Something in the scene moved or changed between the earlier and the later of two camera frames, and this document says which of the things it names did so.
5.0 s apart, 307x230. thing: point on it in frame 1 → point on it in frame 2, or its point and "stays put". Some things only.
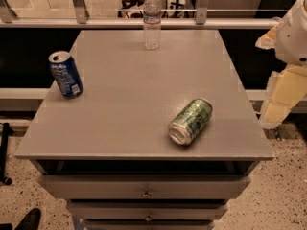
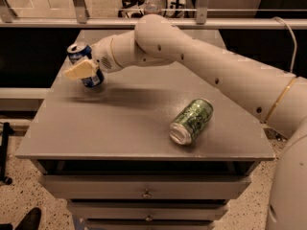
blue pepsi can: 67,74 → 80,52
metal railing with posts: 82,21 stays put
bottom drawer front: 149,224 stays put
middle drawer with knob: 149,210 stays put
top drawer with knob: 141,186 stays put
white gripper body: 292,38 → 103,54
